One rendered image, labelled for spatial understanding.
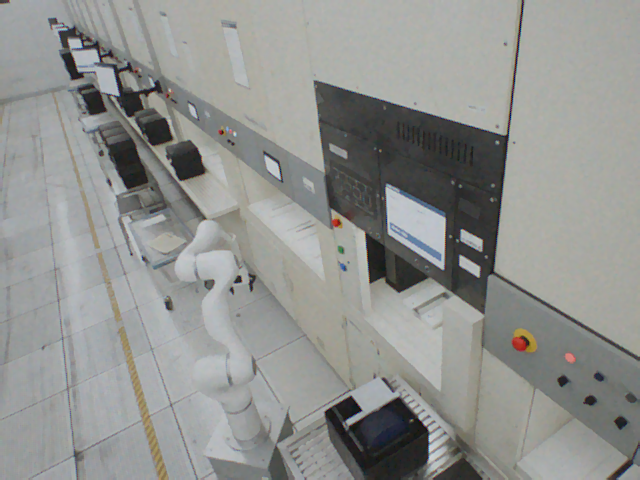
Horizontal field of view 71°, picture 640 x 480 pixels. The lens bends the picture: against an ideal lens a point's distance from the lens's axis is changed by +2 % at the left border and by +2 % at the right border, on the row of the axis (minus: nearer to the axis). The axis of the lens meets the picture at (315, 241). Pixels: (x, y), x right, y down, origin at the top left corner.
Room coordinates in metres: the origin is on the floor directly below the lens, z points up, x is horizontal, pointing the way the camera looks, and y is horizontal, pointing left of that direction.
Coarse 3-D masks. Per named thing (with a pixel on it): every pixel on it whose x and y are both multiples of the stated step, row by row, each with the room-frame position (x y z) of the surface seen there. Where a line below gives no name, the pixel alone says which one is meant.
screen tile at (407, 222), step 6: (390, 192) 1.31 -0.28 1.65; (390, 198) 1.31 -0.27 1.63; (396, 198) 1.29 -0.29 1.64; (402, 198) 1.26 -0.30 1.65; (396, 204) 1.29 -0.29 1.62; (402, 204) 1.26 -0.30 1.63; (390, 210) 1.32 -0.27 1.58; (402, 210) 1.26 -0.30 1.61; (408, 210) 1.23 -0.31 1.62; (390, 216) 1.32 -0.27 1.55; (396, 216) 1.29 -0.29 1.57; (402, 216) 1.26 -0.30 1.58; (408, 216) 1.23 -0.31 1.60; (396, 222) 1.29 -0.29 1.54; (402, 222) 1.26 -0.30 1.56; (408, 222) 1.23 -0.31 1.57; (408, 228) 1.23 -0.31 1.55
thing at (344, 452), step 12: (420, 420) 0.94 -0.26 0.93; (336, 432) 0.95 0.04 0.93; (420, 432) 0.94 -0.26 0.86; (336, 444) 0.97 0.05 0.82; (408, 444) 0.86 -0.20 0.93; (420, 444) 0.87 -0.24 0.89; (348, 456) 0.88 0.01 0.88; (396, 456) 0.83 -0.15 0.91; (408, 456) 0.85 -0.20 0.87; (420, 456) 0.87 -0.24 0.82; (348, 468) 0.90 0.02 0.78; (360, 468) 0.80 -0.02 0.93; (372, 468) 0.80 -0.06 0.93; (384, 468) 0.81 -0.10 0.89; (396, 468) 0.83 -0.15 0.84; (408, 468) 0.85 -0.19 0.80
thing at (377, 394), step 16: (368, 384) 1.00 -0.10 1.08; (384, 384) 0.99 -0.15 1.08; (352, 400) 1.04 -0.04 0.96; (368, 400) 0.94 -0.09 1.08; (384, 400) 0.93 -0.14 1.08; (400, 400) 0.99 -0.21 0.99; (336, 416) 1.01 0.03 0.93; (352, 416) 1.04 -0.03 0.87; (416, 416) 0.92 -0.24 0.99; (352, 432) 0.90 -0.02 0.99; (352, 448) 0.92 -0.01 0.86; (368, 448) 0.84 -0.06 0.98; (384, 448) 0.86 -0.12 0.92; (400, 448) 0.88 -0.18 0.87
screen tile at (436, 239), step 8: (416, 208) 1.20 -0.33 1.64; (416, 216) 1.20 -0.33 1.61; (424, 216) 1.16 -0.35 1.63; (432, 216) 1.13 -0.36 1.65; (416, 224) 1.20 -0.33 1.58; (432, 224) 1.13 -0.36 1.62; (440, 224) 1.10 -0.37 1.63; (416, 232) 1.20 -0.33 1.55; (424, 232) 1.16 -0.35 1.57; (440, 232) 1.10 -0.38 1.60; (432, 240) 1.13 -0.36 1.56; (440, 240) 1.10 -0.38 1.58; (440, 248) 1.10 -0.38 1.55
